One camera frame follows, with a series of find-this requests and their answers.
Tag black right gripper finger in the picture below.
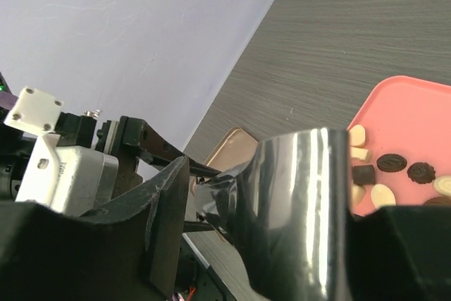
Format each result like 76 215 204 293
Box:
183 220 214 233

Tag metal tongs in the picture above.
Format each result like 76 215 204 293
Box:
194 128 352 300

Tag brown leaf chocolate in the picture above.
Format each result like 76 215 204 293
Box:
423 196 451 207

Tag dark leaf chocolate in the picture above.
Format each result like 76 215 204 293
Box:
376 154 407 173

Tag white bar chocolate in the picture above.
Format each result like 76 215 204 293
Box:
350 147 372 163

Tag dark swirl chocolate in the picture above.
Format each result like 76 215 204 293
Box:
407 162 435 185

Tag white heart chocolate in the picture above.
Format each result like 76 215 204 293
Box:
352 184 366 207

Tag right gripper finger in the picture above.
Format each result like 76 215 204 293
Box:
347 206 450 300
1 157 190 300

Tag white oval chocolate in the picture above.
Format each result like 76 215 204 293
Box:
370 184 396 209

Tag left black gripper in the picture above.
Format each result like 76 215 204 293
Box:
58 112 221 207

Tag white teardrop chocolate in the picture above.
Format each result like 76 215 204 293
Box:
349 124 366 148

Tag dark square chocolate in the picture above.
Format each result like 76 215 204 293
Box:
352 164 376 186

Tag pink plastic tray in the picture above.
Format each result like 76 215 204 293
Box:
348 75 450 216

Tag rose gold tin lid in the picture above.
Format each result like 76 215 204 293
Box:
190 127 259 244

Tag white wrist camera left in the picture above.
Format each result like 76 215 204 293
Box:
4 87 118 216

